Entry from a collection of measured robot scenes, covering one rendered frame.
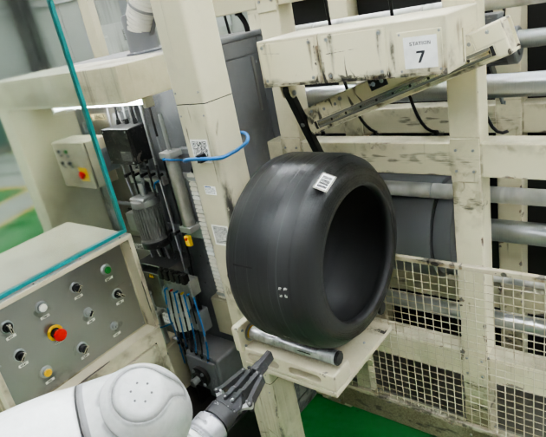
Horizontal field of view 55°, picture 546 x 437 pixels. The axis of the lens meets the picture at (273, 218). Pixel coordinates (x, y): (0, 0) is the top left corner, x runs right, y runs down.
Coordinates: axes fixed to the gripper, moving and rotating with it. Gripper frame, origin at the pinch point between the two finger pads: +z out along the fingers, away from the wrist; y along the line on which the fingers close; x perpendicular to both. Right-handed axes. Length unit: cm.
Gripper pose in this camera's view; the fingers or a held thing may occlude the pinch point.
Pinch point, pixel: (263, 363)
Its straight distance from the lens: 145.0
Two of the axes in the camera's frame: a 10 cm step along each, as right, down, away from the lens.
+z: 5.7, -5.3, 6.3
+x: 2.6, 8.4, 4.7
